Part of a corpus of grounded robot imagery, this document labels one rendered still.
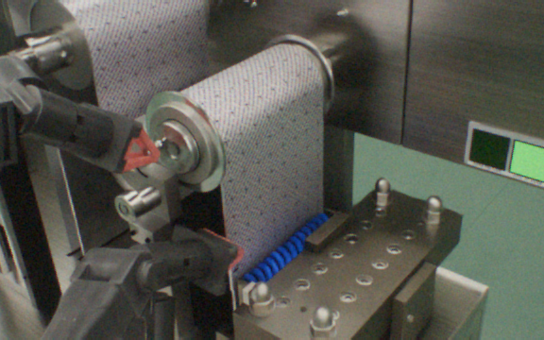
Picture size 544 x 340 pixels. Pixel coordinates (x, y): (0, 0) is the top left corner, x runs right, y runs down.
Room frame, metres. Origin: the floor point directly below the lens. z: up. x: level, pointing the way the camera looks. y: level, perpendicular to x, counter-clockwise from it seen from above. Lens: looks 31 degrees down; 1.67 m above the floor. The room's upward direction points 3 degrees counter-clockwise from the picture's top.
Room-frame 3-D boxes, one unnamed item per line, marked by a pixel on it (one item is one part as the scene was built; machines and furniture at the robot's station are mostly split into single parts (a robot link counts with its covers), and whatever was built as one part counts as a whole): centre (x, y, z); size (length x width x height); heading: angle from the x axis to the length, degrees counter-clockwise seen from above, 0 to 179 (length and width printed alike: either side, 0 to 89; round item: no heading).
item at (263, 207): (0.82, -0.01, 1.11); 0.23 x 0.01 x 0.18; 140
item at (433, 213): (0.87, -0.26, 1.05); 0.04 x 0.04 x 0.04
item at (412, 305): (0.73, -0.21, 0.96); 0.10 x 0.03 x 0.11; 140
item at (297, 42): (0.96, -0.05, 1.25); 0.15 x 0.01 x 0.15; 50
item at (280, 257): (0.81, -0.03, 1.03); 0.21 x 0.04 x 0.03; 140
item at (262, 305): (0.68, 0.02, 1.05); 0.04 x 0.04 x 0.04
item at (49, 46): (0.91, 0.32, 1.33); 0.06 x 0.06 x 0.06; 50
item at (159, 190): (0.76, 0.17, 1.05); 0.06 x 0.05 x 0.31; 140
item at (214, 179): (0.77, 0.11, 1.25); 0.15 x 0.01 x 0.15; 50
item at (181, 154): (0.76, 0.12, 1.25); 0.07 x 0.02 x 0.07; 50
